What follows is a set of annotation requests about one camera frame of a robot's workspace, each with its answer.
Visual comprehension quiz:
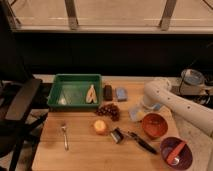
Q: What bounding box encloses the light blue towel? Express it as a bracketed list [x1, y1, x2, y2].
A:
[129, 105, 146, 122]

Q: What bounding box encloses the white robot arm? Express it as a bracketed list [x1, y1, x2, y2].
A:
[143, 78, 213, 137]

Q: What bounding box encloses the dark brown block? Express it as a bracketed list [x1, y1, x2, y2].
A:
[104, 85, 113, 101]

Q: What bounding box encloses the blue sponge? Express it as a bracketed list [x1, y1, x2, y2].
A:
[115, 87, 127, 102]

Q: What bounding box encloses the bunch of red grapes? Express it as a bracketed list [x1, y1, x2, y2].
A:
[96, 103, 120, 121]

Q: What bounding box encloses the green plastic tray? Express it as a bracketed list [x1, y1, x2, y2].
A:
[47, 74, 102, 111]

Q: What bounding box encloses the orange fruit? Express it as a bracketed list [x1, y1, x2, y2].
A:
[93, 120, 108, 135]

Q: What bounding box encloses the small metal can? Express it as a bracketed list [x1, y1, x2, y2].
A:
[110, 128, 124, 144]

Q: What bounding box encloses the orange bowl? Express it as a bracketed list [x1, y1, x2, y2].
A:
[141, 113, 168, 139]

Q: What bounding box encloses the black office chair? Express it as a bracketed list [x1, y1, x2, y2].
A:
[0, 79, 47, 171]

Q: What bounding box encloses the red spatula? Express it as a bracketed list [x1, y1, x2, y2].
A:
[166, 141, 186, 165]

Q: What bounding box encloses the black handled peeler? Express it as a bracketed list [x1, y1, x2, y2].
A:
[123, 130, 158, 155]

